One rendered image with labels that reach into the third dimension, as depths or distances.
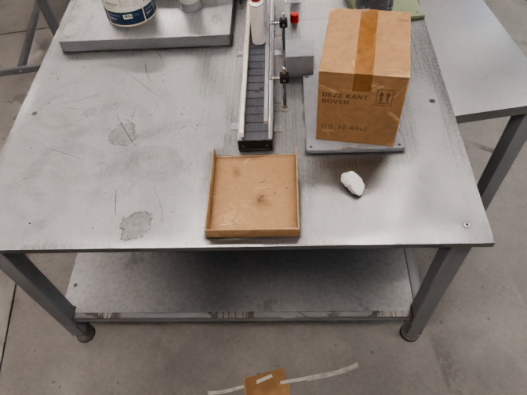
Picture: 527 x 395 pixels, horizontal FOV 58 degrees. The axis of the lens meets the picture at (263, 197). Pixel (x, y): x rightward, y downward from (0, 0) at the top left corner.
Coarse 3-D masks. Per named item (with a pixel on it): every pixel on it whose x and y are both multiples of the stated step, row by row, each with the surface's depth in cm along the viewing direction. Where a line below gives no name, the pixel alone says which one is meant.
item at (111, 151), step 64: (320, 0) 198; (64, 64) 182; (128, 64) 180; (192, 64) 178; (64, 128) 162; (128, 128) 160; (192, 128) 158; (448, 128) 151; (0, 192) 146; (64, 192) 145; (128, 192) 143; (192, 192) 142; (320, 192) 139; (384, 192) 138; (448, 192) 136
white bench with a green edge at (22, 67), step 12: (36, 0) 253; (48, 0) 257; (36, 12) 322; (48, 12) 259; (36, 24) 318; (48, 24) 265; (24, 48) 297; (24, 60) 291; (0, 72) 286; (12, 72) 287; (24, 72) 288
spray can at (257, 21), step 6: (252, 0) 161; (258, 0) 160; (252, 6) 161; (258, 6) 161; (252, 12) 163; (258, 12) 163; (252, 18) 165; (258, 18) 165; (252, 24) 168; (258, 24) 167; (264, 24) 169; (252, 30) 170; (258, 30) 168; (264, 30) 170; (252, 36) 172; (258, 36) 171; (264, 36) 172; (258, 42) 173; (264, 42) 174
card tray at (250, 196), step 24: (216, 168) 146; (240, 168) 146; (264, 168) 145; (288, 168) 145; (216, 192) 141; (240, 192) 140; (264, 192) 140; (288, 192) 139; (216, 216) 136; (240, 216) 135; (264, 216) 135; (288, 216) 134
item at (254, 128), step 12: (252, 48) 173; (264, 48) 173; (252, 60) 169; (264, 60) 169; (252, 72) 165; (264, 72) 165; (252, 84) 162; (264, 84) 161; (252, 96) 158; (252, 108) 155; (252, 120) 151; (252, 132) 148; (264, 132) 148
